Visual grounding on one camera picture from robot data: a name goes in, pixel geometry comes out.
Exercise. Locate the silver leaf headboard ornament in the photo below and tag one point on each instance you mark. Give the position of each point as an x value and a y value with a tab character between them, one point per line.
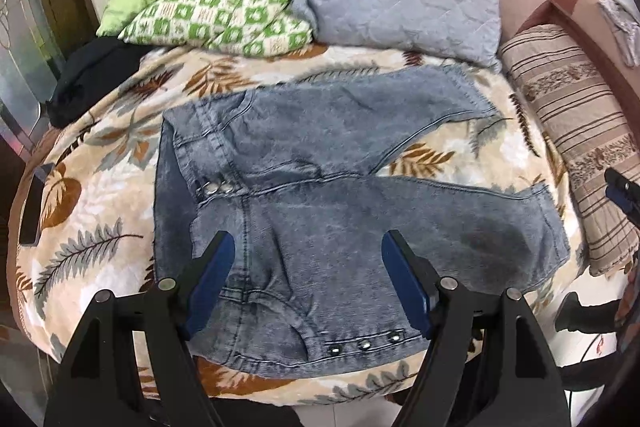
625	30

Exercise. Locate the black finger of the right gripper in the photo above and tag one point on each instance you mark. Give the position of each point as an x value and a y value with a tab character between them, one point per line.
624	193

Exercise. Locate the black garment on bed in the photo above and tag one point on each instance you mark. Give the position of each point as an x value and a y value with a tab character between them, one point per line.
90	73

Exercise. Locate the brown pink upholstered headboard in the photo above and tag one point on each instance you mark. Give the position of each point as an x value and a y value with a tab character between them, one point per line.
584	22

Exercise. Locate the leaf-patterned beige bed blanket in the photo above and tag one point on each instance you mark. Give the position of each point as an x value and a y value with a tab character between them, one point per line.
96	223

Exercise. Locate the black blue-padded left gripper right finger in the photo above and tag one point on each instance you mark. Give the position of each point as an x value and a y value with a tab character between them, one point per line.
487	364

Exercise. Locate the striped beige floral pillow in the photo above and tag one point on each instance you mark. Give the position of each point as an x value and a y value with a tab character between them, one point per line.
586	124

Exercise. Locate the blue acid-wash denim pants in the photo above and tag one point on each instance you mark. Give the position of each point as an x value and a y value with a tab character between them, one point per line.
294	173

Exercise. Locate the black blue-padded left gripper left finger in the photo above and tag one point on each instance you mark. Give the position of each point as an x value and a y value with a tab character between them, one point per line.
98	381

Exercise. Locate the green white patterned quilt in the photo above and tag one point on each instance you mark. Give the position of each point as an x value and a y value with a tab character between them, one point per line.
252	28

